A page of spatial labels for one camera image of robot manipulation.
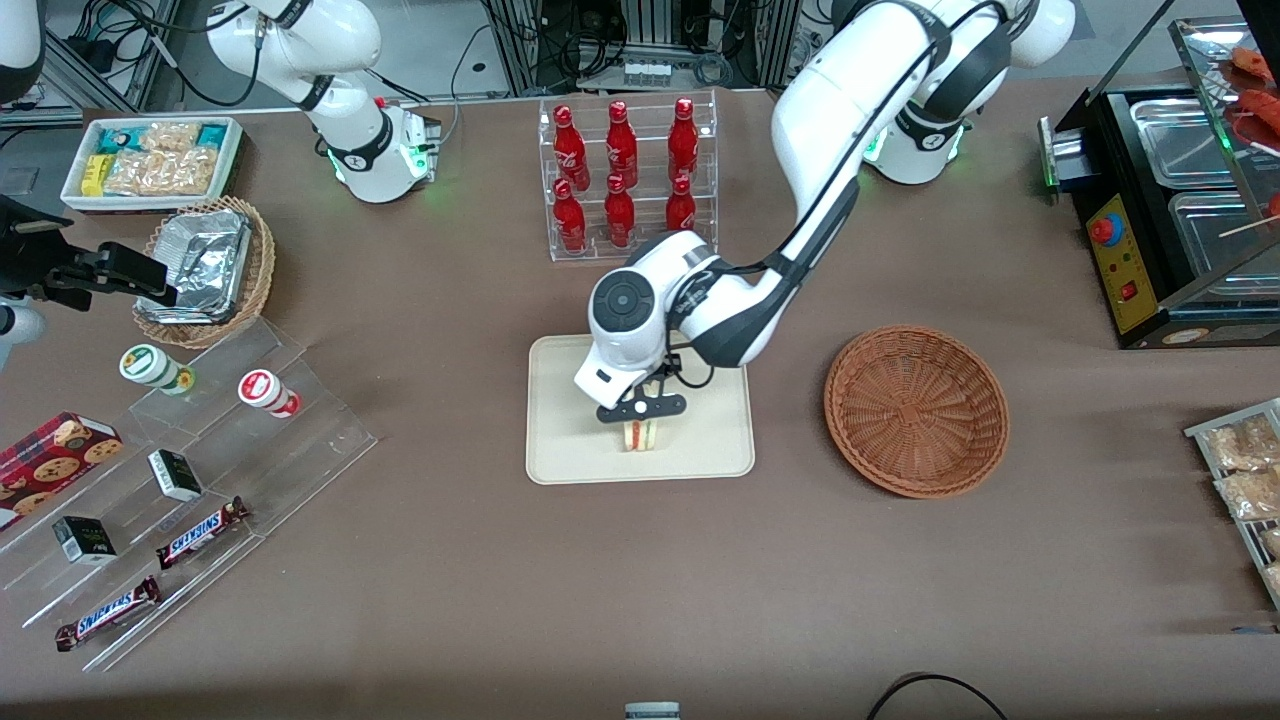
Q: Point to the small black carton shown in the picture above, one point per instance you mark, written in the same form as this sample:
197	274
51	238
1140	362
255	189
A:
85	540
175	475

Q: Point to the cream rectangular tray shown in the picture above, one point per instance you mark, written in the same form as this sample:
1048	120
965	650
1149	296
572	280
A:
560	440

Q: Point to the red plaid cookie box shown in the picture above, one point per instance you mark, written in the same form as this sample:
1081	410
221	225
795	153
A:
50	460

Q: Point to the silver foil pack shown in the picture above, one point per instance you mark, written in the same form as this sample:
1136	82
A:
205	280
205	222

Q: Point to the clear bag of crackers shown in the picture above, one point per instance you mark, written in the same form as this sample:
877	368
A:
165	173
170	136

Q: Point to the clear acrylic bottle rack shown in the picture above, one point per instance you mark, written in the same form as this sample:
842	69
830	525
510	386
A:
700	190

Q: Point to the clear bag of pastries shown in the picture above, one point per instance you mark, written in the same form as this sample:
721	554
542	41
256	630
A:
1250	495
1240	445

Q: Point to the triangular sandwich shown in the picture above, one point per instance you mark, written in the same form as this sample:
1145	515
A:
641	436

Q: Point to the green lidded yogurt cup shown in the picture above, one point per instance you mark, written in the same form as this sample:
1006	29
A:
148	365

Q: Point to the aluminium equipment rack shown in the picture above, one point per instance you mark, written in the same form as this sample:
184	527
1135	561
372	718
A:
530	40

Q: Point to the brown Snickers bar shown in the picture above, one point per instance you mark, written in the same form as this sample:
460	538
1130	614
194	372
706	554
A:
200	533
108	613

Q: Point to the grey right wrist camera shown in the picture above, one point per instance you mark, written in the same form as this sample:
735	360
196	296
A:
20	325

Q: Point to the white rectangular snack bin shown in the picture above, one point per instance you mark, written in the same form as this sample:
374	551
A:
75	195

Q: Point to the brown round wicker basket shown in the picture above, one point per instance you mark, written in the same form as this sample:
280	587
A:
915	410

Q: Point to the tan oval wicker basket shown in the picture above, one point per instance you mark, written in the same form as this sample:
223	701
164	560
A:
262	270

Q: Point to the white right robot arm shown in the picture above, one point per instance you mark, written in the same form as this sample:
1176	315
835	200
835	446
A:
340	40

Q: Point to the red cola bottle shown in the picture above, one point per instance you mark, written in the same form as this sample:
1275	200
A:
680	210
621	148
683	140
619	218
570	222
570	150

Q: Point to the teal snack pack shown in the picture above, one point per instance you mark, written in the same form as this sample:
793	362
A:
212	135
118	140

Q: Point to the clear acrylic stepped stand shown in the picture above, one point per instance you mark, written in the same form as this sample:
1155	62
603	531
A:
290	450

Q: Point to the red lidded yogurt cup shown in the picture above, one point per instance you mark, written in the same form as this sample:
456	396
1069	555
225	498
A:
265	390

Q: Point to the steel warmer pan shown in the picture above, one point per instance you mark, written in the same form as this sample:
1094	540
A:
1175	140
1215	235

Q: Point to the black hot dog warmer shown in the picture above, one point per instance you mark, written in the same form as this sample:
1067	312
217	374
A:
1120	260

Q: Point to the yellow snack pack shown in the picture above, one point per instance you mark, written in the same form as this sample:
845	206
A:
95	173

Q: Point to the aluminium frame rail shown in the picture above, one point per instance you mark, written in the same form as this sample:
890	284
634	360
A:
158	40

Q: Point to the small grey box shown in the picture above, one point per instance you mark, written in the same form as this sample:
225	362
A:
652	712

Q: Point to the grey terminal block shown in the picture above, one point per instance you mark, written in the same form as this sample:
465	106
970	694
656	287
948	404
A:
647	74

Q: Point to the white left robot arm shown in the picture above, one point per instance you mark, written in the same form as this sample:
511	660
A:
850	100

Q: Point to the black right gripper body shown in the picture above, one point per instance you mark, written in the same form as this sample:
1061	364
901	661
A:
32	262

